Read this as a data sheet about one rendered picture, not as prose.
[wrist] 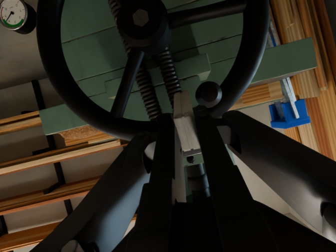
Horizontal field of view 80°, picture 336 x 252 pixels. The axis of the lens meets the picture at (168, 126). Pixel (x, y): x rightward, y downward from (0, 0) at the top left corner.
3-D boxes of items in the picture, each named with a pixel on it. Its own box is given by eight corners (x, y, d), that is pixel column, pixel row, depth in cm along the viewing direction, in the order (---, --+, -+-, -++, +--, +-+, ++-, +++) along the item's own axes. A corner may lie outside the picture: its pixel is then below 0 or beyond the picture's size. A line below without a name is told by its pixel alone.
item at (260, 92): (267, 83, 55) (270, 97, 55) (264, 83, 57) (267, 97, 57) (62, 133, 63) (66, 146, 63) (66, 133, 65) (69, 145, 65)
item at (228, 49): (261, 28, 40) (266, 48, 40) (237, 56, 60) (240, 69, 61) (77, 80, 45) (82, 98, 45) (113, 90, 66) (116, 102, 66)
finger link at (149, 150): (181, 156, 14) (140, 165, 14) (180, 126, 18) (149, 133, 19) (176, 137, 13) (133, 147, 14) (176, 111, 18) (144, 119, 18)
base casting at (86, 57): (264, -22, 39) (274, 25, 39) (221, 56, 96) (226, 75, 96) (57, 44, 45) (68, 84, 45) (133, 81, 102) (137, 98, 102)
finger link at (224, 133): (197, 132, 13) (244, 121, 13) (191, 107, 18) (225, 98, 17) (202, 151, 14) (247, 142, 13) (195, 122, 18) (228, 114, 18)
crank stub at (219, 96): (189, 91, 18) (211, 73, 18) (190, 96, 24) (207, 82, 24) (207, 113, 18) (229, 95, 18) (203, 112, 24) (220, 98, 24)
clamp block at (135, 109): (201, 73, 32) (214, 127, 33) (199, 84, 46) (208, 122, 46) (116, 96, 34) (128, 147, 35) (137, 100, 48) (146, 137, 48)
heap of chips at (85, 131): (84, 125, 47) (87, 137, 47) (107, 122, 60) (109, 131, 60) (52, 133, 48) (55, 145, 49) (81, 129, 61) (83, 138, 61)
